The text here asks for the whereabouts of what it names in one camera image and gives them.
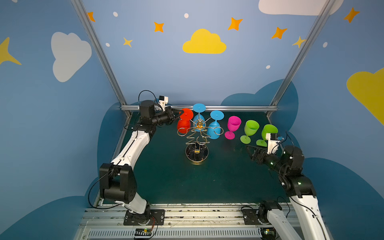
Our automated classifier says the red plastic wine glass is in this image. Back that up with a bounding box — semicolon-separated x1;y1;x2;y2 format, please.
177;108;194;135

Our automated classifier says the left green circuit board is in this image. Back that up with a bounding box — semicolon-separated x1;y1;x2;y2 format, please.
134;229;155;238

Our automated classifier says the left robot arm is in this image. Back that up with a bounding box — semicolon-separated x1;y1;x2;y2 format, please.
99;100;184;215

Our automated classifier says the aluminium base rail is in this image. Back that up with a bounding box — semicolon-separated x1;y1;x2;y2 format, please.
73;202;334;240

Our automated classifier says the blue wine glass left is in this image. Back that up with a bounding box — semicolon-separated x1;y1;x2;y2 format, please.
193;103;206;123

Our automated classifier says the right green circuit board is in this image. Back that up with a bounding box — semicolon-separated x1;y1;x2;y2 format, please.
261;228;276;240

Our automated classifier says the aluminium frame back rail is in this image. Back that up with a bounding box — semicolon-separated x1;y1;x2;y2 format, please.
121;105;278;112

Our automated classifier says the aluminium frame post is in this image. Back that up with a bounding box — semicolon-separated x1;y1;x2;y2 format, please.
71;0;132;119
266;0;337;120

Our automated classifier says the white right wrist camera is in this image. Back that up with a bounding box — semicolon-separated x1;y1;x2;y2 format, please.
266;133;284;155

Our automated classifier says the blue wine glass right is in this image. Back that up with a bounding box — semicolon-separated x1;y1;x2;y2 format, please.
207;110;225;140

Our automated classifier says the aluminium frame left post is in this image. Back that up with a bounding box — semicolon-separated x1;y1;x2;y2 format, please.
71;0;132;119

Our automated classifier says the aluminium frame right post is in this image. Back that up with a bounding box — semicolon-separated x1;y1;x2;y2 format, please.
266;0;337;120

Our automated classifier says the green wine glass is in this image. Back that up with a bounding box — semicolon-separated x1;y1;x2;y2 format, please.
255;124;279;148
240;120;260;145

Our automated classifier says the green circuit board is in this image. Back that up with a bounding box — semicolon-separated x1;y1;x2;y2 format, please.
134;229;155;238
261;228;276;240

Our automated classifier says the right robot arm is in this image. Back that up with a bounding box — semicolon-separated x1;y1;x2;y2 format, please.
246;146;330;240

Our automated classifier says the magenta plastic wine glass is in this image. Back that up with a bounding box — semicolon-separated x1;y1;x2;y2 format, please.
225;116;242;140

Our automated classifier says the blue wine glass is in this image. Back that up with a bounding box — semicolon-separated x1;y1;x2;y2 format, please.
193;103;206;123
207;110;225;140

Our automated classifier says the gold wire glass rack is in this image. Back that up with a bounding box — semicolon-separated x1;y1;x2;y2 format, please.
177;120;211;165

